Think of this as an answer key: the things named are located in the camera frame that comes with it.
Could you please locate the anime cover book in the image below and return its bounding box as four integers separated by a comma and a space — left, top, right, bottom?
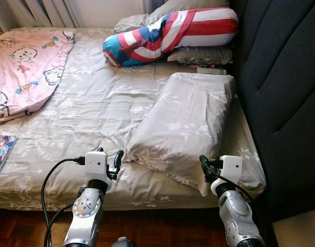
0, 135, 18, 174

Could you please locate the large grey floral pillow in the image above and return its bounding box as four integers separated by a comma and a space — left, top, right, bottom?
124, 72, 266, 197

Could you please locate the bed with grey floral sheet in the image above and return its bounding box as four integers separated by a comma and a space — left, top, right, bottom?
0, 26, 266, 210

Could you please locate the robot left leg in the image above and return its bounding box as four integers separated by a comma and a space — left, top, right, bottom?
112, 237, 137, 247

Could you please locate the white flat box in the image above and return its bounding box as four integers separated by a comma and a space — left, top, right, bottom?
196, 66, 228, 76

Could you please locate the pink cartoon bear blanket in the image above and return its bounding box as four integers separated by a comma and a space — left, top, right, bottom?
0, 28, 76, 127

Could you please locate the dark grey floral pillow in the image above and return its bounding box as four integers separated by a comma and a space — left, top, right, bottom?
168, 46, 234, 66

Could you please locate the dark grey upholstered headboard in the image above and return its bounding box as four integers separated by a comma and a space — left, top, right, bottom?
231, 0, 315, 223

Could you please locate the plain grey pillow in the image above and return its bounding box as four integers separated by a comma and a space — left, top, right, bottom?
114, 0, 230, 34

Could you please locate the red white blue bolster pillow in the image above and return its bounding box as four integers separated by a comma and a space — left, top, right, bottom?
102, 7, 239, 68

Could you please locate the grey curtain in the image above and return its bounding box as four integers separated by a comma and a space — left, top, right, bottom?
0, 0, 81, 31

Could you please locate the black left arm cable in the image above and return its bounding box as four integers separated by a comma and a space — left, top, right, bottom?
41, 157, 87, 247

